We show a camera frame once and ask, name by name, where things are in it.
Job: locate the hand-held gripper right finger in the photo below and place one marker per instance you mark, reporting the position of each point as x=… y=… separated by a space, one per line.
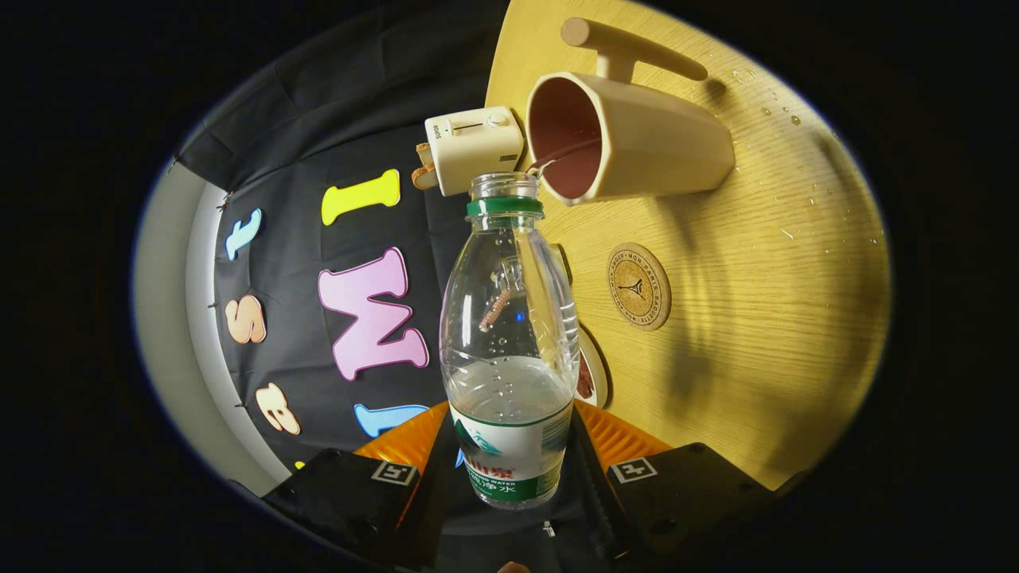
x=599 y=493

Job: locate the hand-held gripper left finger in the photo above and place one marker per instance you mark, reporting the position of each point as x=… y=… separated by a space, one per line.
x=430 y=497

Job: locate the clear plastic juice bottle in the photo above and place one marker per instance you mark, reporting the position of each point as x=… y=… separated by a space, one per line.
x=509 y=398

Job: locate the round cork coaster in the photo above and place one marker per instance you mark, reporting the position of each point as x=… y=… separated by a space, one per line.
x=639 y=286

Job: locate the brown steak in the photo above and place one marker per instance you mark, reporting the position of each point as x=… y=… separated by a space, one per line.
x=586 y=382

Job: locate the white round plate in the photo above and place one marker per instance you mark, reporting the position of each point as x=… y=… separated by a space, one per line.
x=599 y=374

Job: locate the wooden table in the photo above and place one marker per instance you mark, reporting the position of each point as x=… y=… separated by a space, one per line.
x=756 y=358

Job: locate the large toasted bread slice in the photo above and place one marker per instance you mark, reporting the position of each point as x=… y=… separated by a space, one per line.
x=424 y=178

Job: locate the small toasted bread slice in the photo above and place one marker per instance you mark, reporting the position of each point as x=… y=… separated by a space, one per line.
x=423 y=154

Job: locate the white toaster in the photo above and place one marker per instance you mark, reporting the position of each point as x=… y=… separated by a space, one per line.
x=478 y=151

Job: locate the black backdrop cloth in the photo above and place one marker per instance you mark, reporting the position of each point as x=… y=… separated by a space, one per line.
x=302 y=143

